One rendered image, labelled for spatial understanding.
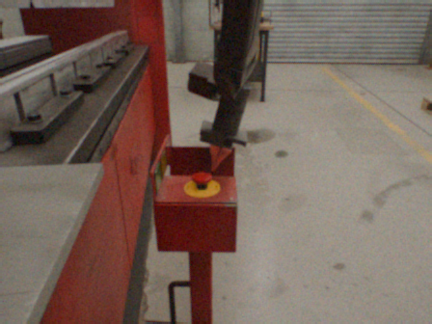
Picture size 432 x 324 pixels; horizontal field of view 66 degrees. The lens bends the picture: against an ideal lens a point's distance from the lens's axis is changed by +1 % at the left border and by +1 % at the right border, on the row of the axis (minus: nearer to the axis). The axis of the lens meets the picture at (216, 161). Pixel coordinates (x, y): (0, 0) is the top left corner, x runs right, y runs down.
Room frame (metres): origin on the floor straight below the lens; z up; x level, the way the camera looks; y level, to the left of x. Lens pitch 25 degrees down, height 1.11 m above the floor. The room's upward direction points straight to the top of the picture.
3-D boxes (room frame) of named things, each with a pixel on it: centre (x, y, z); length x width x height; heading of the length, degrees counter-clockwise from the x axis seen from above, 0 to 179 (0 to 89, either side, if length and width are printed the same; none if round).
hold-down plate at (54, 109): (0.71, 0.36, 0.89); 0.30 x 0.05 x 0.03; 6
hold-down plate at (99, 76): (1.11, 0.41, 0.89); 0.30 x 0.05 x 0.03; 6
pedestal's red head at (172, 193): (0.62, 0.04, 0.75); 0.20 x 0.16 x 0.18; 179
